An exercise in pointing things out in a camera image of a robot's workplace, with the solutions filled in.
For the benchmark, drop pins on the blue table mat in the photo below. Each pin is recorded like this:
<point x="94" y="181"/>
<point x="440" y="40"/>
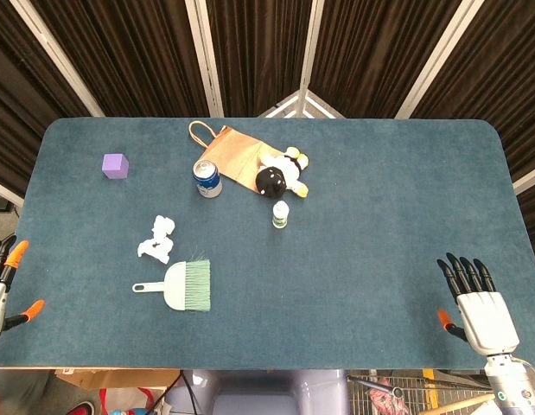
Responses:
<point x="267" y="242"/>

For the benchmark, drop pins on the red and white bag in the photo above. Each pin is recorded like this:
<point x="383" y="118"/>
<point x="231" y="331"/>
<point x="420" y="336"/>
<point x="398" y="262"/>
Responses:
<point x="120" y="400"/>

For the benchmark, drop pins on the purple cube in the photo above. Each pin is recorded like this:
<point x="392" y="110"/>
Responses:
<point x="115" y="166"/>

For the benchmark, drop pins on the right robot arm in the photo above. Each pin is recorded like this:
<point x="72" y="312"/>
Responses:
<point x="511" y="384"/>

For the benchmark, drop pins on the folding screen partition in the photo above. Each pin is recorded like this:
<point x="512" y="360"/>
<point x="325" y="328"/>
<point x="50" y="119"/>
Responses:
<point x="267" y="56"/>

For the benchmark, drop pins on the small white green bottle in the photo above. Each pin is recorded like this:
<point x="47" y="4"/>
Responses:
<point x="280" y="215"/>

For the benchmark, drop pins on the brown paper bag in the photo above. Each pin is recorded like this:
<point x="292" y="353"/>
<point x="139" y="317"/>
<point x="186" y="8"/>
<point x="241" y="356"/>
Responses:
<point x="232" y="155"/>

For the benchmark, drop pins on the pale green hand brush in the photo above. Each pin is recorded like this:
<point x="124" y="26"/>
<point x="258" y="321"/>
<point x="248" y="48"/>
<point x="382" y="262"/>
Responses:
<point x="185" y="285"/>

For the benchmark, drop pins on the black and white plush toy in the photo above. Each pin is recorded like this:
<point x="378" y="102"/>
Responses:
<point x="280" y="173"/>

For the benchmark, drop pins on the blue soda can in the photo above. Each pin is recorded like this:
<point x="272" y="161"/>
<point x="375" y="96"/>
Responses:
<point x="207" y="178"/>

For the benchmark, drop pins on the cardboard box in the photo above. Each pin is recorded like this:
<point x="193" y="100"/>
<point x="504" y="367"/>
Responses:
<point x="116" y="378"/>

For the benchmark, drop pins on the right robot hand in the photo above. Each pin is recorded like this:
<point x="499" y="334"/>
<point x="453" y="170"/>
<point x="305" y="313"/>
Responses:
<point x="485" y="315"/>

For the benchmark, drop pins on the wooden stick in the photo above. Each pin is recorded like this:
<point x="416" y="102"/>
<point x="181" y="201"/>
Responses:
<point x="461" y="404"/>

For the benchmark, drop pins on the white paper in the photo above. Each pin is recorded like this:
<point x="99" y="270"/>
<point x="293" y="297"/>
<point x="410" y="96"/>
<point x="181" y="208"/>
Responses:
<point x="158" y="240"/>

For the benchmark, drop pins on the robot base torso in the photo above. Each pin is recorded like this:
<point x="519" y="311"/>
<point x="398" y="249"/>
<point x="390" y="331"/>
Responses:
<point x="258" y="391"/>

